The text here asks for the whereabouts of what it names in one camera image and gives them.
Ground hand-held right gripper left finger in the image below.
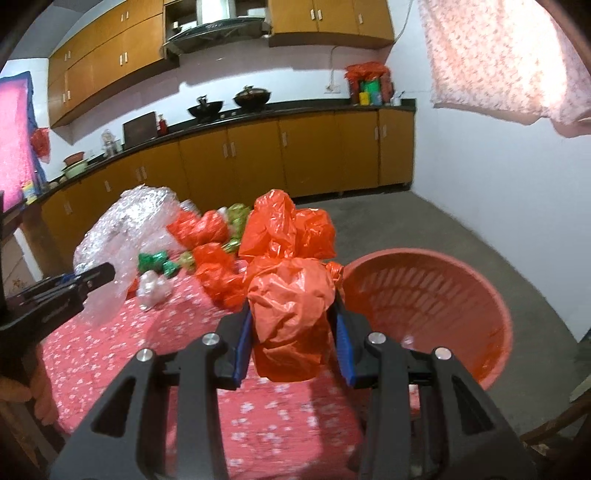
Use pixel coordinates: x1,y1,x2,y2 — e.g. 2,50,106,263
48,307,254,480

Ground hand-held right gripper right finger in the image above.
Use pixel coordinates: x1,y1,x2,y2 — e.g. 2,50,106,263
325,293,539,480

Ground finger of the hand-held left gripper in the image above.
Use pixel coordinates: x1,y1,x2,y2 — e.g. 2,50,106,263
0,284,89,344
28,262,116,301

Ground clear bubble wrap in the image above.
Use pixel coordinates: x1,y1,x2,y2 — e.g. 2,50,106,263
73,184,182,326

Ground dark green foil wrapper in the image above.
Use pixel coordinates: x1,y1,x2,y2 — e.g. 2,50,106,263
137,250,181,279

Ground red plastic basket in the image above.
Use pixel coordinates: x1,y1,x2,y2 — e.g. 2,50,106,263
341,248,514,391

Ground large red plastic bag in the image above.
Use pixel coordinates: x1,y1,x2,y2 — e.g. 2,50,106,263
237,188,338,265

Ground person's left hand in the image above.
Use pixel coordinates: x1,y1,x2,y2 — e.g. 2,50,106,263
0,348,60,428

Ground white crumpled paper ball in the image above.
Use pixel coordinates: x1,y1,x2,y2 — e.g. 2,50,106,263
137,271,174,311

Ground red floral tablecloth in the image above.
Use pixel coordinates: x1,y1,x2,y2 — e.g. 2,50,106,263
39,258,370,480

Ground stacked bowls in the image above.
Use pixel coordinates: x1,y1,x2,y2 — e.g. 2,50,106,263
61,151,89,182

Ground hanging red plastic bag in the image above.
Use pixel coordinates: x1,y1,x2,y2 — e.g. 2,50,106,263
30,127,51,163

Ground pink window curtain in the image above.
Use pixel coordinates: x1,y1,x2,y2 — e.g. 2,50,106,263
0,71,40,206

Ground clear glass jar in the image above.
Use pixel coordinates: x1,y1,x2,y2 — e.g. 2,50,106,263
102,129,123,157

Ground brown cutting board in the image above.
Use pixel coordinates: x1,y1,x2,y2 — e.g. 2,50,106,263
122,111,158,149

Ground wooden lower kitchen cabinets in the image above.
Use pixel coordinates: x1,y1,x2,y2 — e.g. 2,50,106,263
39,99,417,259

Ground wooden kitchen cabinets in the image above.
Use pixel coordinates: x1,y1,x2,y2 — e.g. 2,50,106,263
39,99,417,259
47,0,394,129

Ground wooden upper kitchen cabinets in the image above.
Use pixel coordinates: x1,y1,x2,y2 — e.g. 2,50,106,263
47,0,394,129

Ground wooden chair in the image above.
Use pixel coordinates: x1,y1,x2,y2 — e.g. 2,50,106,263
517,392,591,480

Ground black wok with lid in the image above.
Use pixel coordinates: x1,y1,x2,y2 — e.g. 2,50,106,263
232,85,272,110

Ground red bag with boxes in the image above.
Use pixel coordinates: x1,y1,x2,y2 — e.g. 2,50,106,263
345,61,394,106

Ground steel range hood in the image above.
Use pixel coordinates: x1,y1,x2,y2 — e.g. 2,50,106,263
161,0,271,61

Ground pink floral hanging cloth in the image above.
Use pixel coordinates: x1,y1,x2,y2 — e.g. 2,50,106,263
418,0,591,138

